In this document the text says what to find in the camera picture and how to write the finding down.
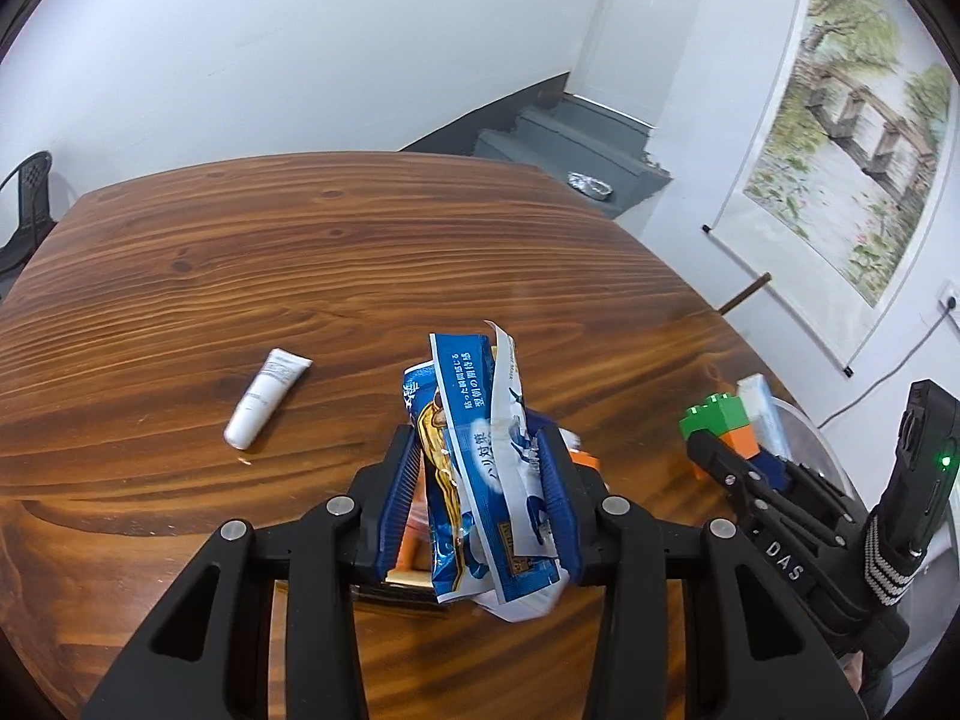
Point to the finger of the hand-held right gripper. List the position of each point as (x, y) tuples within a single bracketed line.
[(806, 495), (726, 476)]

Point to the black mesh chair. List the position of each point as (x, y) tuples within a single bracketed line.
[(30, 202)]

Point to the grey staircase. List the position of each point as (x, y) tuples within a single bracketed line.
[(555, 135)]

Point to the wooden stick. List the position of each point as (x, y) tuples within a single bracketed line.
[(744, 293)]

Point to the green toy block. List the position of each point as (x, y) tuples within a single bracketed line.
[(712, 412)]

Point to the clear plastic container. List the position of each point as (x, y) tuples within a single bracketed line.
[(821, 442)]

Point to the small orange box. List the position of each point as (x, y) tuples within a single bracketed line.
[(585, 459)]

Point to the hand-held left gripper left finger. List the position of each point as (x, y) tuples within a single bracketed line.
[(401, 496)]

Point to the white and blue box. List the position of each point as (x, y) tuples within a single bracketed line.
[(765, 412)]

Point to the blue and white sachet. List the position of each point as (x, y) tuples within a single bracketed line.
[(499, 480)]

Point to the wall power outlet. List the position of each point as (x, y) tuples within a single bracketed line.
[(949, 304)]

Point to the white squeeze tube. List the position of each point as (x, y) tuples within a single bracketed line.
[(264, 397)]

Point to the blue and gold sachet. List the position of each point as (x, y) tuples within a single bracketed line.
[(439, 465)]

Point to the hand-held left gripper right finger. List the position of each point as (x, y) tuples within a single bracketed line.
[(559, 504)]

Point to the crumpled foil wrapper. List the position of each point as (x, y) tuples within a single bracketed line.
[(591, 185)]

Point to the landscape wall scroll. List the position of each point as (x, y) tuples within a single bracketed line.
[(847, 127)]

